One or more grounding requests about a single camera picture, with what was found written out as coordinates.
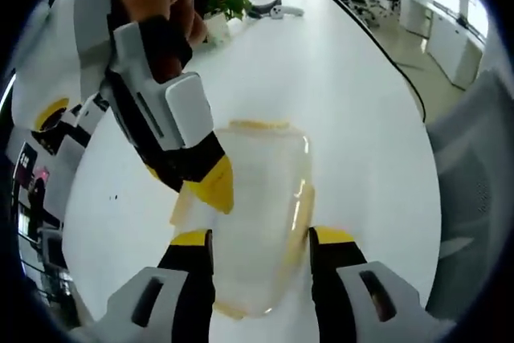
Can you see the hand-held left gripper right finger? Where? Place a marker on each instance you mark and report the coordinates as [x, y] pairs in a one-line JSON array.
[[337, 299]]

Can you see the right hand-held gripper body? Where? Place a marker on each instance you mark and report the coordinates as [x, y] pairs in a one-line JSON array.
[[56, 58]]

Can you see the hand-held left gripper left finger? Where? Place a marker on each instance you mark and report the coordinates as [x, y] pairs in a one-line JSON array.
[[180, 291]]

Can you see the clear container with plastic buckles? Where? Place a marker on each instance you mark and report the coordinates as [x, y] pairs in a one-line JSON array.
[[261, 206]]

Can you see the computer monitor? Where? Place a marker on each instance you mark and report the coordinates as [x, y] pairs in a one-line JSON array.
[[25, 162]]

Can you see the potted green plant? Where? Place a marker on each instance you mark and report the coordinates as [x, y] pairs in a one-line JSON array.
[[229, 1]]

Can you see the white controller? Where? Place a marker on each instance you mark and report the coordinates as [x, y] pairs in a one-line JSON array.
[[286, 13]]

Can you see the grey mesh office chair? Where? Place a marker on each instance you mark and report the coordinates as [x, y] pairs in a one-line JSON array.
[[474, 198]]

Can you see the white office chair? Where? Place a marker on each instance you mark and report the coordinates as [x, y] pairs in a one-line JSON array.
[[363, 7]]

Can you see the white cabinet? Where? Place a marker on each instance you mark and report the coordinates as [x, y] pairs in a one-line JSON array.
[[445, 42]]

